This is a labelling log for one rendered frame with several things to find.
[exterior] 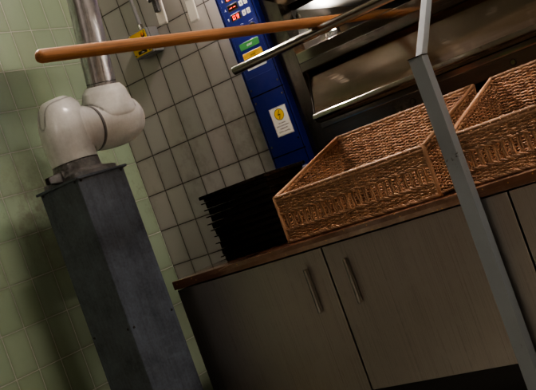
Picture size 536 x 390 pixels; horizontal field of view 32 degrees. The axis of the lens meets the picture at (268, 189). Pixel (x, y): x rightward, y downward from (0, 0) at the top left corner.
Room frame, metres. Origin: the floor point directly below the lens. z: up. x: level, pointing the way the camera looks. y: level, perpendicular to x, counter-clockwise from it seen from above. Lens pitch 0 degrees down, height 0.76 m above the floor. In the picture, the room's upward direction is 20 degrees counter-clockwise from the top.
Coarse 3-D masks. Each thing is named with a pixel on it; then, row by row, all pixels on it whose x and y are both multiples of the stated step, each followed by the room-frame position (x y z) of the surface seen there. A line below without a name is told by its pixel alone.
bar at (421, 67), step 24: (384, 0) 2.63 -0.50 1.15; (336, 24) 2.73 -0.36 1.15; (288, 48) 2.84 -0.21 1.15; (240, 72) 2.96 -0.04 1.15; (432, 72) 2.38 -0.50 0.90; (432, 96) 2.36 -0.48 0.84; (432, 120) 2.38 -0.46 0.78; (456, 144) 2.37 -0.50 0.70; (456, 168) 2.37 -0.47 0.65; (456, 192) 2.38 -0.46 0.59; (480, 216) 2.36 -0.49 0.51; (480, 240) 2.37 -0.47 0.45; (504, 288) 2.36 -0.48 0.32; (504, 312) 2.37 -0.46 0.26; (528, 336) 2.38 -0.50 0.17; (528, 360) 2.36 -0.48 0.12; (528, 384) 2.38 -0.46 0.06
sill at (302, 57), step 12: (420, 0) 2.96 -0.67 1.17; (432, 0) 2.94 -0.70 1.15; (396, 12) 3.02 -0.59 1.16; (408, 12) 3.00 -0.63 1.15; (360, 24) 3.10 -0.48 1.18; (372, 24) 3.07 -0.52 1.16; (384, 24) 3.05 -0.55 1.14; (336, 36) 3.16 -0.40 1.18; (348, 36) 3.13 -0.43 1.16; (360, 36) 3.11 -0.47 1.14; (312, 48) 3.22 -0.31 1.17; (324, 48) 3.20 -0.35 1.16; (300, 60) 3.26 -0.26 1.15
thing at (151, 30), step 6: (138, 30) 3.56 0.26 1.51; (144, 30) 3.53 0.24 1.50; (150, 30) 3.55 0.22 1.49; (156, 30) 3.58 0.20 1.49; (132, 36) 3.57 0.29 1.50; (138, 36) 3.55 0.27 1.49; (144, 36) 3.54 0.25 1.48; (156, 48) 3.55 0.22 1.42; (162, 48) 3.58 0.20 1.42; (138, 54) 3.57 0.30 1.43; (144, 54) 3.56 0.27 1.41; (150, 54) 3.58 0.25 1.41; (138, 60) 3.60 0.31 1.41
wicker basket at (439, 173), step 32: (448, 96) 2.93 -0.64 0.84; (384, 128) 3.08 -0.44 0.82; (416, 128) 3.00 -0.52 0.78; (320, 160) 3.09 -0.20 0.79; (352, 160) 3.16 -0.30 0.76; (384, 160) 2.59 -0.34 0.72; (416, 160) 2.54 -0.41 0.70; (288, 192) 2.80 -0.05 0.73; (320, 192) 2.74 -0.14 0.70; (352, 192) 2.67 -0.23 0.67; (384, 192) 2.61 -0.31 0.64; (416, 192) 2.56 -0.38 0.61; (448, 192) 2.55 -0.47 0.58; (288, 224) 2.83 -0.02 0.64; (320, 224) 2.76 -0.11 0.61; (352, 224) 2.70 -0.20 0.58
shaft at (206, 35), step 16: (336, 16) 2.89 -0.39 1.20; (368, 16) 3.06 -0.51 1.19; (192, 32) 2.31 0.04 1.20; (208, 32) 2.36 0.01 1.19; (224, 32) 2.41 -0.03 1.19; (240, 32) 2.47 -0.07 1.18; (256, 32) 2.53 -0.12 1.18; (272, 32) 2.61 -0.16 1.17; (48, 48) 1.93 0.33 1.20; (64, 48) 1.96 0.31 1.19; (80, 48) 1.99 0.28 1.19; (96, 48) 2.03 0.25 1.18; (112, 48) 2.07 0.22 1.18; (128, 48) 2.12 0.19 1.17; (144, 48) 2.17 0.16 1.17
